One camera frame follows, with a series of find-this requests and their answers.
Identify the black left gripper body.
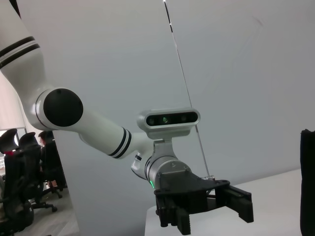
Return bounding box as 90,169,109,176
154,169,231,228

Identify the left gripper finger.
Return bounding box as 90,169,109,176
169,207,198,235
215,184,254,224

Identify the black bag with orange handles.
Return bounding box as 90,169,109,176
299,128,315,236

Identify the seated person in black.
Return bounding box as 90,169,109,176
37,130,66,184

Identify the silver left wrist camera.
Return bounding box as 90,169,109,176
137,108,200,160

